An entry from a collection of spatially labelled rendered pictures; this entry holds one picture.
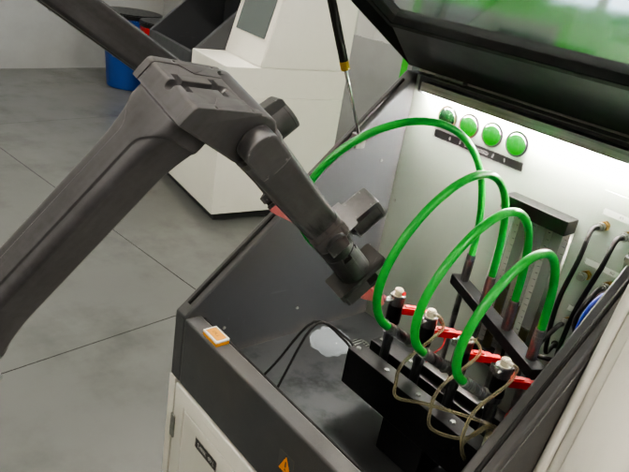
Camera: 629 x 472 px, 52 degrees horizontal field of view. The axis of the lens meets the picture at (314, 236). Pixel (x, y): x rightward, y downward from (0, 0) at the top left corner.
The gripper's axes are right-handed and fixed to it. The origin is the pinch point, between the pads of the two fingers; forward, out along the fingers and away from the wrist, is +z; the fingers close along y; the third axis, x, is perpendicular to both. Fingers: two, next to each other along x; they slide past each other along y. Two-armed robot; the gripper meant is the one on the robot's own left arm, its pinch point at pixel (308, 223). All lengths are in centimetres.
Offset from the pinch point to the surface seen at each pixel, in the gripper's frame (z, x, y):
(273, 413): 20.3, 23.7, -11.6
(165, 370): 28, 101, 136
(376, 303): 14.5, -2.4, -16.2
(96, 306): -9, 123, 174
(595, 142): 20, -48, 0
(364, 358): 27.0, 8.2, 2.2
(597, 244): 36, -38, 2
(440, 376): 36.8, -1.3, -2.5
